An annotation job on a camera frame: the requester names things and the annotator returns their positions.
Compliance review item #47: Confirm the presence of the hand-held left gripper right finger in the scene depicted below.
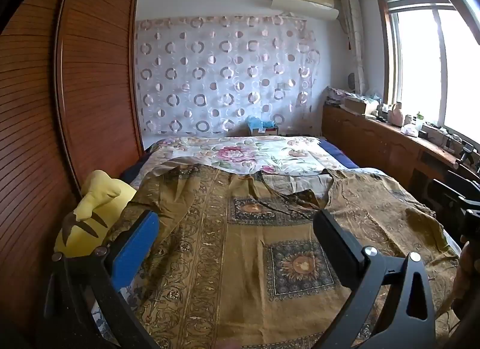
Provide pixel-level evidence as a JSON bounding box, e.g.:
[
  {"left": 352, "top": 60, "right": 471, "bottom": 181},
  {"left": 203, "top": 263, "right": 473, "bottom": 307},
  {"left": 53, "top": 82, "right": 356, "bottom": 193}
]
[{"left": 313, "top": 209, "right": 437, "bottom": 349}]

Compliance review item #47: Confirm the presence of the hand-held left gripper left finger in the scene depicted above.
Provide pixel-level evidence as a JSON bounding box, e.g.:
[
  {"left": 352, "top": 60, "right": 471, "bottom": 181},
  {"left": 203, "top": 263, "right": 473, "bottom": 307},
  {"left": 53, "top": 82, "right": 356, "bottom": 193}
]
[{"left": 43, "top": 210, "right": 160, "bottom": 349}]

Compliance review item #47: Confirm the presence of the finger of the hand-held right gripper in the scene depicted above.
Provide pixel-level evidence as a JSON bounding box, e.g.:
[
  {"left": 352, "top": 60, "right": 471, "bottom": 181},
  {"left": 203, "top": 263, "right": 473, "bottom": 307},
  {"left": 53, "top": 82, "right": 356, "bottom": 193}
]
[{"left": 431, "top": 179, "right": 466, "bottom": 218}]

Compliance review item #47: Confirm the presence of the olive brown patterned shirt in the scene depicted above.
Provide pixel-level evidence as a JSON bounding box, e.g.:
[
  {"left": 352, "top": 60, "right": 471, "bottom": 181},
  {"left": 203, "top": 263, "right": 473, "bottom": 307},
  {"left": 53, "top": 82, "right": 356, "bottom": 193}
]
[{"left": 107, "top": 163, "right": 460, "bottom": 349}]

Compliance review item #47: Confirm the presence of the pile of pale clothes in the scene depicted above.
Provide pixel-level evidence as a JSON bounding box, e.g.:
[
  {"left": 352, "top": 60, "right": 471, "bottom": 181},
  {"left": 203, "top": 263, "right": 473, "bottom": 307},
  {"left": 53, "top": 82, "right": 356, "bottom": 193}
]
[{"left": 325, "top": 86, "right": 351, "bottom": 106}]

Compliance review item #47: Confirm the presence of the person's right hand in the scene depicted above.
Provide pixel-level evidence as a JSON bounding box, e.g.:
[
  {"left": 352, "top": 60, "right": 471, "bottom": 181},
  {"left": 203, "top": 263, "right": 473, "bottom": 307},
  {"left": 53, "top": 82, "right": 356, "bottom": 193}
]
[{"left": 452, "top": 240, "right": 480, "bottom": 312}]

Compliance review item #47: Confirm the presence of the blue floral bed sheet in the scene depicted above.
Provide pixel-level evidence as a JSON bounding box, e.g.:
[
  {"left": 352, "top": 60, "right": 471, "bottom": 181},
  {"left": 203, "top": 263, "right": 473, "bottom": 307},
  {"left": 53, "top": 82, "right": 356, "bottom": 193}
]
[{"left": 90, "top": 167, "right": 462, "bottom": 338}]

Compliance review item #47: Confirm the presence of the yellow plush toy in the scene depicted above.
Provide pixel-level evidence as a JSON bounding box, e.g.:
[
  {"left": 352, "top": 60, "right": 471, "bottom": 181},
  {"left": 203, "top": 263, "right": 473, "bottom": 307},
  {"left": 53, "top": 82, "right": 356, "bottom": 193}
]
[{"left": 54, "top": 170, "right": 137, "bottom": 257}]

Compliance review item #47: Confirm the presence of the dark blue blanket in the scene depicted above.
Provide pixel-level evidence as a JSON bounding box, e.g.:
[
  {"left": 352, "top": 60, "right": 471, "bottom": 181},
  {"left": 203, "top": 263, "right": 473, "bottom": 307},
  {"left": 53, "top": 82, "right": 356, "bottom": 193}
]
[{"left": 320, "top": 138, "right": 361, "bottom": 170}]

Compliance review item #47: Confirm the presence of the pink bottle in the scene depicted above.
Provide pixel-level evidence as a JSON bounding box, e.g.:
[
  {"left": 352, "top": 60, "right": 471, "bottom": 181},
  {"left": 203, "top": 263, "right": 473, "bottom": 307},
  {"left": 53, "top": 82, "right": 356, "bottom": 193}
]
[{"left": 390, "top": 102, "right": 405, "bottom": 126}]

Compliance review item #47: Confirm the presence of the long wooden sideboard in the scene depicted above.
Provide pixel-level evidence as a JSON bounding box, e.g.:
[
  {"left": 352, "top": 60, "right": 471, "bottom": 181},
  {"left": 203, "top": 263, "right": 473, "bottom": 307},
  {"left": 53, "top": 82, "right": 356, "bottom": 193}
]
[{"left": 322, "top": 103, "right": 480, "bottom": 218}]

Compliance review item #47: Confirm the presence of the cardboard box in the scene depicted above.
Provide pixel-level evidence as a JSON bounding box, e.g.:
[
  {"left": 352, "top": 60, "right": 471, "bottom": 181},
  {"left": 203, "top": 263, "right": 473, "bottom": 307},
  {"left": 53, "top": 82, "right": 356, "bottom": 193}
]
[{"left": 343, "top": 96, "right": 379, "bottom": 115}]

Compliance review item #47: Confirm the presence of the wooden framed window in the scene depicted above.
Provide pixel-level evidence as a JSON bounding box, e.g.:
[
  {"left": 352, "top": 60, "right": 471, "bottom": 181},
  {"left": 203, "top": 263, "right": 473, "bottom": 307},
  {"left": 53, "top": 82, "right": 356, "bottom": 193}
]
[{"left": 377, "top": 0, "right": 480, "bottom": 140}]

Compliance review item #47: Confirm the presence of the pink floral quilt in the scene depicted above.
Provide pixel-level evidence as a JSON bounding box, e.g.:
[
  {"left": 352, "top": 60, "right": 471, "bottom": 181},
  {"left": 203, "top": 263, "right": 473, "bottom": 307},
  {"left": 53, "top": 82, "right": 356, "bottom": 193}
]
[{"left": 140, "top": 135, "right": 344, "bottom": 177}]

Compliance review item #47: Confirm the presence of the carton with blue cloth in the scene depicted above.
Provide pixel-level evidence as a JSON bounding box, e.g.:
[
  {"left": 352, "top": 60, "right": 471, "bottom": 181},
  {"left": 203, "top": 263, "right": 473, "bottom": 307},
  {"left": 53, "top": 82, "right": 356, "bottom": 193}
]
[{"left": 245, "top": 116, "right": 280, "bottom": 137}]

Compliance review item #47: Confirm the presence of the pale gathered window curtain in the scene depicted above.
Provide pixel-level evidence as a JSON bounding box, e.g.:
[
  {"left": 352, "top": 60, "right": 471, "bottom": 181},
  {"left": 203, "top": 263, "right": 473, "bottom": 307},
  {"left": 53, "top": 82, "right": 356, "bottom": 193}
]
[{"left": 339, "top": 0, "right": 366, "bottom": 96}]

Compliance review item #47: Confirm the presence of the wooden louvered wardrobe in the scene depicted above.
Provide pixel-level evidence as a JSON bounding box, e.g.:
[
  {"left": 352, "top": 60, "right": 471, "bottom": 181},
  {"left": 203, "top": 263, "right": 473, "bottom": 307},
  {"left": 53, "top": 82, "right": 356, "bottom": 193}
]
[{"left": 0, "top": 0, "right": 145, "bottom": 349}]

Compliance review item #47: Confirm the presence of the circle patterned sheer curtain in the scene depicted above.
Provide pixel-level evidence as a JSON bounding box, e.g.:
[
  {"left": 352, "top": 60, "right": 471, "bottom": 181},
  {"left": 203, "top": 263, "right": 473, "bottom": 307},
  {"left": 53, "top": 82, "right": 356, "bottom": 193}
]
[{"left": 135, "top": 14, "right": 321, "bottom": 136}]

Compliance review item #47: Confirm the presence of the wall air conditioner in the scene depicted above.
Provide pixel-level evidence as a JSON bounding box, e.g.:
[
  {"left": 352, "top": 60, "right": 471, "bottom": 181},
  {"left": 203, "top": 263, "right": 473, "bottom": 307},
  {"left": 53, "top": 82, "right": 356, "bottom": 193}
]
[{"left": 271, "top": 0, "right": 340, "bottom": 20}]

